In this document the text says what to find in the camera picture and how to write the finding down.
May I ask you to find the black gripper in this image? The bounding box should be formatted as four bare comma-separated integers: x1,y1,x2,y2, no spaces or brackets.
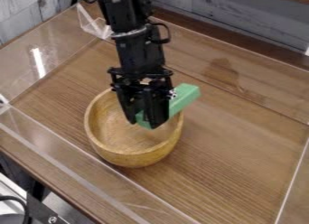
108,23,174,129

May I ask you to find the green rectangular block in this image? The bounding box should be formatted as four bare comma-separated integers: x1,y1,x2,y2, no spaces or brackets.
134,82,203,131

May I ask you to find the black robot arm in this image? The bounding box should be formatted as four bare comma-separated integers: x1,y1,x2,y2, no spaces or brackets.
96,0,174,128

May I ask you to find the brown wooden bowl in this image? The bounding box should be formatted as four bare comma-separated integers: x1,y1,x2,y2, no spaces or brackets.
83,89,183,168

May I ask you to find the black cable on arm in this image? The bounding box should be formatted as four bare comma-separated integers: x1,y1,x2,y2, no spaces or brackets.
146,21,171,44

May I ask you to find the clear acrylic corner bracket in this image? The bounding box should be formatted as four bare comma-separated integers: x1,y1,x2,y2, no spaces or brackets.
76,4,112,40

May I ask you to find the clear acrylic tray wall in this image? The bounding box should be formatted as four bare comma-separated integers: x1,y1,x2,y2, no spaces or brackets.
0,104,200,224

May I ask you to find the black cable lower left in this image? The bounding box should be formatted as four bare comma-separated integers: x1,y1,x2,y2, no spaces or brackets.
0,195,31,224

